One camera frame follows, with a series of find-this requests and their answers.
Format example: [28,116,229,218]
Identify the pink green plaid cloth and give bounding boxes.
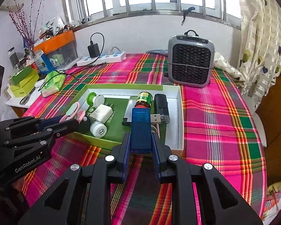
[21,53,267,225]

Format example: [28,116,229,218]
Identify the green and white spool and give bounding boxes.
[87,92,105,107]

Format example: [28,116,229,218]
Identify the grey floral cloth roll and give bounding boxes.
[146,49,169,55]

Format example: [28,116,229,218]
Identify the wooden wardrobe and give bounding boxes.
[255,73,281,146]

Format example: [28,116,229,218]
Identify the dark glass jar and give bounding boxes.
[7,47,19,68]

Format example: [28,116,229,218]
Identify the green tissue pack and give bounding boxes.
[41,71,66,98]

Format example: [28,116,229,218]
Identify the pink tool with pale oval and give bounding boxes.
[60,102,86,123]

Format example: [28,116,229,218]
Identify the white charger plug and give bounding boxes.
[91,103,114,123]

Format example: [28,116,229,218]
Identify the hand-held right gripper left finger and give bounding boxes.
[17,132,132,225]

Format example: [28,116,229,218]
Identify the colourful printed cloth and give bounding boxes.
[263,183,281,222]

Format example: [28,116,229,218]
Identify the shallow green cardboard box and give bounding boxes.
[62,84,184,151]

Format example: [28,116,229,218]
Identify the grey handled scissors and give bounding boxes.
[19,93,33,105]

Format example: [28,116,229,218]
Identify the black adapter cable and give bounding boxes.
[41,33,107,92]

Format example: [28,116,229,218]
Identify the clear storage bin orange lid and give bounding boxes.
[33,30,78,67]

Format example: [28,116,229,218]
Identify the black device with clear cap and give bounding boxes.
[150,94,170,124]

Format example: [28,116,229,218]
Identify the metal window grille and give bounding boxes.
[61,0,243,30]

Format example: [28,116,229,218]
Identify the lime green cardboard box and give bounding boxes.
[8,71,39,98]

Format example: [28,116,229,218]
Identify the dark green flat box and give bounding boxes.
[9,66,38,85]

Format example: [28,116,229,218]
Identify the blue and white box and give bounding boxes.
[34,50,54,73]

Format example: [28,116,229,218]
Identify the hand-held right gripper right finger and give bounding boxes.
[150,132,264,225]

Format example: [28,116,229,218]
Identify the blue translucent device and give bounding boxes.
[130,107,152,154]

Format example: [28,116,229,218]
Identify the white oblong object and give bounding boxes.
[35,78,48,91]

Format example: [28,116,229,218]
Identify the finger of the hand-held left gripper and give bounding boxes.
[3,118,80,147]
[0,115,64,134]

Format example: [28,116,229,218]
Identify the dried purple flower branches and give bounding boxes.
[8,0,47,43]

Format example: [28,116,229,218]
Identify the white power strip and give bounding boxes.
[76,51,127,67]

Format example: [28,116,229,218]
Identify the pile of small packets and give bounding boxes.
[36,16,81,40]

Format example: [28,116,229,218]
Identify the cream patterned curtain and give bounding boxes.
[235,0,281,96]

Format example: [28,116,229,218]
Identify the grey portable heater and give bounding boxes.
[167,30,215,88]

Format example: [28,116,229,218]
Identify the white leaf print pillow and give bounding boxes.
[212,52,246,87]

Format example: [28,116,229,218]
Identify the black disc with white dots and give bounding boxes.
[78,116,92,133]

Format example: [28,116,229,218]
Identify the red lid glass jar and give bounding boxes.
[135,91,153,109]

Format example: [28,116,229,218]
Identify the black power adapter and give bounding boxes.
[88,41,100,58]

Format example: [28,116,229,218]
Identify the small white round jar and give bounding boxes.
[90,121,107,138]

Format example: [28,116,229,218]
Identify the black window latch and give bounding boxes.
[181,7,196,25]

